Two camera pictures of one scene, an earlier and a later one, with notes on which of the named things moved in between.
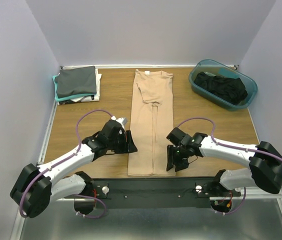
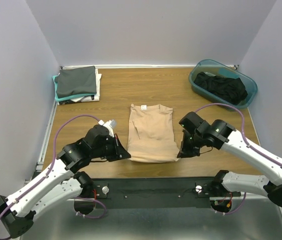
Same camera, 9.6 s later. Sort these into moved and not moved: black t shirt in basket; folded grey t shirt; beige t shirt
Moved: beige t shirt
Not moved: folded grey t shirt; black t shirt in basket
